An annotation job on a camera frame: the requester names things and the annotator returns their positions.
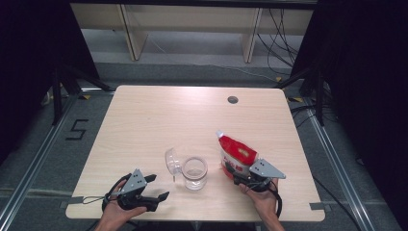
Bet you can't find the red and white spout pouch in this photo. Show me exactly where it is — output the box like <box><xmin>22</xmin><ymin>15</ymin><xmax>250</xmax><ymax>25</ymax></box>
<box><xmin>215</xmin><ymin>129</ymin><xmax>259</xmax><ymax>180</ymax></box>

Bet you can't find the black wrist strap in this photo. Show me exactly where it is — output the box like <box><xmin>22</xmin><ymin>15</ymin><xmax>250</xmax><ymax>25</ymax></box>
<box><xmin>101</xmin><ymin>172</ymin><xmax>133</xmax><ymax>213</ymax></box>
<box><xmin>268</xmin><ymin>187</ymin><xmax>284</xmax><ymax>219</ymax></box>

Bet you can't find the black curtain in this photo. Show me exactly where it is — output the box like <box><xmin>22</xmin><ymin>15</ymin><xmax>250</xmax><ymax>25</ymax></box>
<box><xmin>0</xmin><ymin>0</ymin><xmax>101</xmax><ymax>165</ymax></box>
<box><xmin>290</xmin><ymin>0</ymin><xmax>408</xmax><ymax>224</ymax></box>

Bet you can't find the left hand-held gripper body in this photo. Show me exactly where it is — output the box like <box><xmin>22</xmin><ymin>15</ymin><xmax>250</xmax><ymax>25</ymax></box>
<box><xmin>107</xmin><ymin>168</ymin><xmax>161</xmax><ymax>213</ymax></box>

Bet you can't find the clear glass jar with lid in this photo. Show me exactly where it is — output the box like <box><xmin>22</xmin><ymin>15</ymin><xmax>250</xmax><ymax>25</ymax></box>
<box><xmin>165</xmin><ymin>145</ymin><xmax>209</xmax><ymax>193</ymax></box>

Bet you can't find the person's right hand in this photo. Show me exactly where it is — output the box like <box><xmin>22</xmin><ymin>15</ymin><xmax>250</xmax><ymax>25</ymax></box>
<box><xmin>239</xmin><ymin>178</ymin><xmax>281</xmax><ymax>222</ymax></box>

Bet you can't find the bundle of black cables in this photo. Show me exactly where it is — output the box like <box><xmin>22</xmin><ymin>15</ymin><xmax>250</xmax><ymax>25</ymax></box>
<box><xmin>256</xmin><ymin>8</ymin><xmax>304</xmax><ymax>76</ymax></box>

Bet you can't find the black metal stand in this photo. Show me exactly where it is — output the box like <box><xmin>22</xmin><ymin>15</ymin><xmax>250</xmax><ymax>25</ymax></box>
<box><xmin>275</xmin><ymin>65</ymin><xmax>325</xmax><ymax>127</ymax></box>
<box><xmin>51</xmin><ymin>62</ymin><xmax>114</xmax><ymax>126</ymax></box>

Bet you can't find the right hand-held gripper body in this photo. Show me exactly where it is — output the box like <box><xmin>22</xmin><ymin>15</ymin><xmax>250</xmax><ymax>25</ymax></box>
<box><xmin>236</xmin><ymin>158</ymin><xmax>287</xmax><ymax>193</ymax></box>

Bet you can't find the thin white floor cable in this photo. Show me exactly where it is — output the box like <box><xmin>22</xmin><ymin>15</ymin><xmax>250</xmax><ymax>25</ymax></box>
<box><xmin>198</xmin><ymin>63</ymin><xmax>278</xmax><ymax>82</ymax></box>

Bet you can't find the black floor cable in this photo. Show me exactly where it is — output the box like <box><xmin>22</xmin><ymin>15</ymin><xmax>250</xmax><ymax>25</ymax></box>
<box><xmin>312</xmin><ymin>175</ymin><xmax>364</xmax><ymax>231</ymax></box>

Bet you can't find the grey tape strip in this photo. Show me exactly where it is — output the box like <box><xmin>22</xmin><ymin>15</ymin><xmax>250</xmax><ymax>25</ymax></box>
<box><xmin>59</xmin><ymin>195</ymin><xmax>85</xmax><ymax>210</ymax></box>
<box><xmin>309</xmin><ymin>202</ymin><xmax>331</xmax><ymax>212</ymax></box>

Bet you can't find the thin cord loop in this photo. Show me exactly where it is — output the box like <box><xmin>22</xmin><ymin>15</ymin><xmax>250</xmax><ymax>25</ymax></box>
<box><xmin>82</xmin><ymin>195</ymin><xmax>107</xmax><ymax>205</ymax></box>

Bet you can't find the light wooden shelf unit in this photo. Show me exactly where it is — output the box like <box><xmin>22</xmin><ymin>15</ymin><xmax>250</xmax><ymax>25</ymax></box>
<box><xmin>70</xmin><ymin>3</ymin><xmax>314</xmax><ymax>64</ymax></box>

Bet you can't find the metal floor rail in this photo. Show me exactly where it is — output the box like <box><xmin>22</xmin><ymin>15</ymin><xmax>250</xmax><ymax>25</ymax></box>
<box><xmin>302</xmin><ymin>104</ymin><xmax>374</xmax><ymax>231</ymax></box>
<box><xmin>0</xmin><ymin>94</ymin><xmax>80</xmax><ymax>222</ymax></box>

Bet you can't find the person's left hand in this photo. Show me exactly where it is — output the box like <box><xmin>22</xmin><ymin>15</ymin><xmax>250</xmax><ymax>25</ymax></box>
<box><xmin>99</xmin><ymin>180</ymin><xmax>148</xmax><ymax>227</ymax></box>

